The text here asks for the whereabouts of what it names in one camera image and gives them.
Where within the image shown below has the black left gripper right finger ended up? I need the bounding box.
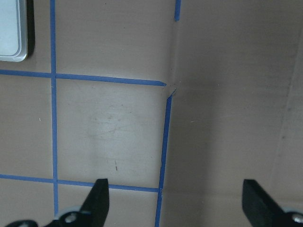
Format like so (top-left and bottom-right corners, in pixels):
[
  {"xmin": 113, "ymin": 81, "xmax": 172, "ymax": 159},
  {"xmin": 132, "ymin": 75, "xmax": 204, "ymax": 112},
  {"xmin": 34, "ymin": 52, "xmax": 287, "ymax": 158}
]
[{"xmin": 242, "ymin": 179, "xmax": 303, "ymax": 227}]

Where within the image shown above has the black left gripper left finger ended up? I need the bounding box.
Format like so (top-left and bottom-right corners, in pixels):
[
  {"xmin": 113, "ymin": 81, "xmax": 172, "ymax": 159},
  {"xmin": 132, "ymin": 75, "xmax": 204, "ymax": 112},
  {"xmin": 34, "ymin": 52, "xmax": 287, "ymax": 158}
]
[{"xmin": 4, "ymin": 178, "xmax": 110, "ymax": 227}]

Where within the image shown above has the silver digital kitchen scale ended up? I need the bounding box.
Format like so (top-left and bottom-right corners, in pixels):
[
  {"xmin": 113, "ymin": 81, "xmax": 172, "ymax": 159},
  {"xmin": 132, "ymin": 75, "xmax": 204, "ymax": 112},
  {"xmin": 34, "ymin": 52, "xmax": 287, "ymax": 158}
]
[{"xmin": 0, "ymin": 0, "xmax": 35, "ymax": 62}]

